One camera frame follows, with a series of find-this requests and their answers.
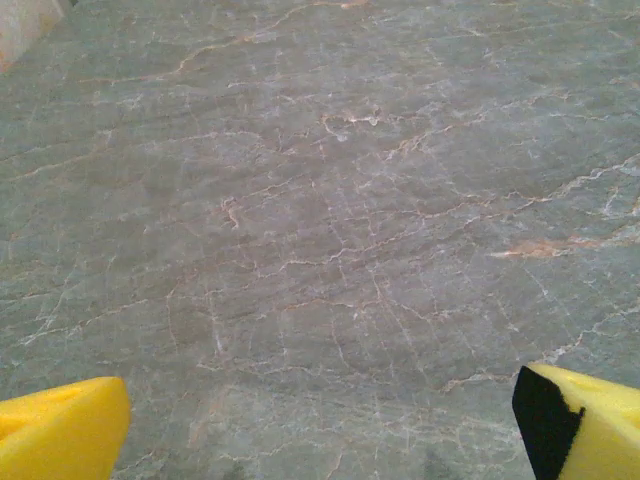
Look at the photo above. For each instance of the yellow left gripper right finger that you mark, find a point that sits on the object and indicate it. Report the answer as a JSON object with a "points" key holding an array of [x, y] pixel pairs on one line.
{"points": [[600, 430]]}

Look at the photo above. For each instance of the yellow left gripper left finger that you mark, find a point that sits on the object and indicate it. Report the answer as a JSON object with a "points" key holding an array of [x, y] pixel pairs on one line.
{"points": [[60, 435]]}

